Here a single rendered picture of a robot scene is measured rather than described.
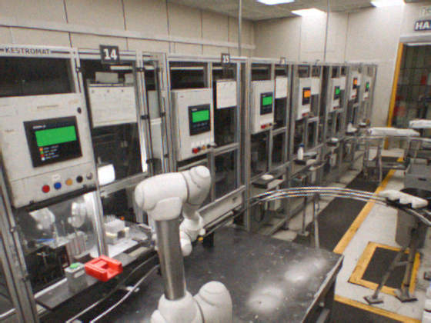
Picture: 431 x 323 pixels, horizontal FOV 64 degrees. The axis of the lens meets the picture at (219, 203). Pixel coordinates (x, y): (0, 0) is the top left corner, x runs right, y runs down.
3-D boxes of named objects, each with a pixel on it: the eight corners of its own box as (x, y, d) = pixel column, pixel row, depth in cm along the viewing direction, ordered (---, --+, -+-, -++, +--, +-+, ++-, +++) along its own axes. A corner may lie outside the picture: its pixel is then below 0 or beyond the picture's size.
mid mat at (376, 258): (411, 301, 300) (411, 299, 299) (346, 282, 329) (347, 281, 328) (422, 253, 378) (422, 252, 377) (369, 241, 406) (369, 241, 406)
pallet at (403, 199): (378, 201, 310) (379, 191, 307) (389, 198, 316) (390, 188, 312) (414, 214, 279) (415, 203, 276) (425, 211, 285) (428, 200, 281)
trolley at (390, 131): (362, 181, 633) (369, 128, 599) (359, 172, 683) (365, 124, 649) (415, 183, 610) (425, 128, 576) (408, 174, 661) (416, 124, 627)
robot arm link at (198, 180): (199, 182, 161) (172, 188, 155) (208, 157, 147) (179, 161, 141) (210, 204, 155) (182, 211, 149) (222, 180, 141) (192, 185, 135)
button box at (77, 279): (75, 292, 167) (71, 271, 163) (65, 288, 172) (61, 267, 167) (88, 284, 174) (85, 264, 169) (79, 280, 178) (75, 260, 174)
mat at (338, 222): (328, 274, 342) (328, 274, 341) (274, 259, 373) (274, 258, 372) (404, 157, 796) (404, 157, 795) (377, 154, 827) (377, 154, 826)
